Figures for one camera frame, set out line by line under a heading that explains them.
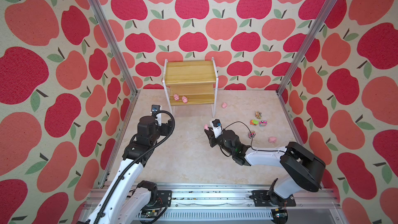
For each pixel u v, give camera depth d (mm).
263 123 1008
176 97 933
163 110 608
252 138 958
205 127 838
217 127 718
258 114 1045
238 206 735
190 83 802
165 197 749
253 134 954
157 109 637
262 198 733
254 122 1014
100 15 802
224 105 1112
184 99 927
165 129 708
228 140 647
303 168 449
